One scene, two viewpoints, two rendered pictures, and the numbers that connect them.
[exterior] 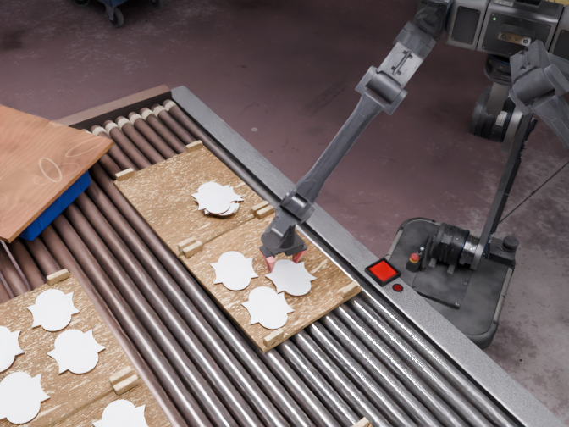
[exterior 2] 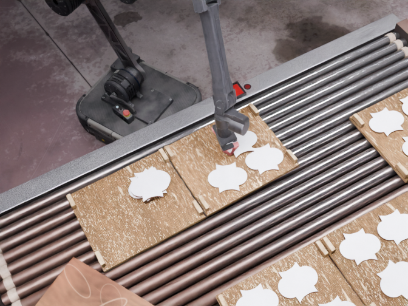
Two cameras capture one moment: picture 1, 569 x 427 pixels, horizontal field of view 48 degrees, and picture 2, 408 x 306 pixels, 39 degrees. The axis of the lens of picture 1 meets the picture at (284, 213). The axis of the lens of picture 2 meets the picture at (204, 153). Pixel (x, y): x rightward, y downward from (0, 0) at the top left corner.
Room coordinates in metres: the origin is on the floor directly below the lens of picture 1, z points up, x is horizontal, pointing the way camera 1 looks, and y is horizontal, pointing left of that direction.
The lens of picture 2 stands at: (1.00, 1.25, 2.82)
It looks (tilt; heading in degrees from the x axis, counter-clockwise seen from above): 56 degrees down; 285
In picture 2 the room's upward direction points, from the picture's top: 6 degrees counter-clockwise
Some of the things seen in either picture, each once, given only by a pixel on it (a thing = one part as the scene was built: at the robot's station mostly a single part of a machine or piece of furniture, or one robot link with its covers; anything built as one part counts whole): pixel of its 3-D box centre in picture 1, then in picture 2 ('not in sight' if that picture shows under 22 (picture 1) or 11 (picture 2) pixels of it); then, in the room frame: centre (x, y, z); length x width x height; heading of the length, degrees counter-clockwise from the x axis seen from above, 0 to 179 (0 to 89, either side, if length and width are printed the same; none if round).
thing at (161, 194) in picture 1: (190, 196); (135, 207); (1.54, 0.31, 0.93); 0.41 x 0.35 x 0.02; 40
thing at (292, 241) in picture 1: (284, 236); (224, 129); (1.24, 0.00, 1.06); 0.10 x 0.07 x 0.07; 121
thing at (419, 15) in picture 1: (427, 24); not in sight; (1.77, -0.40, 1.45); 0.09 x 0.08 x 0.12; 66
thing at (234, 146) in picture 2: (274, 257); (228, 145); (1.23, 0.02, 0.99); 0.07 x 0.07 x 0.09; 31
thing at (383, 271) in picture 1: (383, 272); (234, 91); (1.25, -0.30, 0.92); 0.06 x 0.06 x 0.01; 39
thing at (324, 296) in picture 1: (268, 274); (229, 157); (1.22, 0.04, 0.93); 0.41 x 0.35 x 0.02; 40
